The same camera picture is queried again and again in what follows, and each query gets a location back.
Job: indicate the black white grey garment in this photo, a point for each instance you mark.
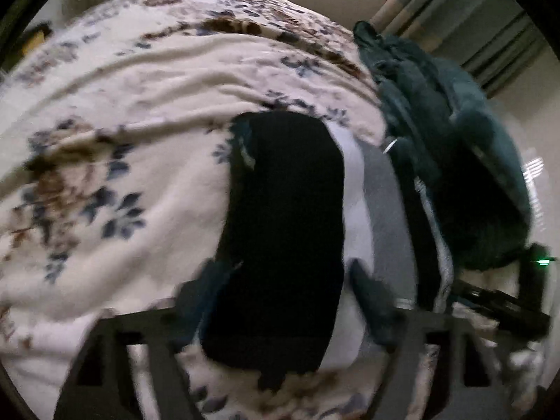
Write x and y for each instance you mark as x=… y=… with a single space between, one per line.
x=324 y=233

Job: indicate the dark teal garment pile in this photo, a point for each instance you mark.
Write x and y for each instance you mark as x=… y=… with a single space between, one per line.
x=461 y=152

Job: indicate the floral fleece bed blanket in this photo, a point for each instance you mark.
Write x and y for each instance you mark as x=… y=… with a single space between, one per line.
x=115 y=182

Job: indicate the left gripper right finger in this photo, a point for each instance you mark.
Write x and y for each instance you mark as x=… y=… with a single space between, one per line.
x=434 y=355

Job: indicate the grey green curtain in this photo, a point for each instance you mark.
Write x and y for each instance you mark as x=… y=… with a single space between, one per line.
x=493 y=40

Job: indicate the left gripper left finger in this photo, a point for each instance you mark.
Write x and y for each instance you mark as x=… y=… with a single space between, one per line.
x=100 y=383

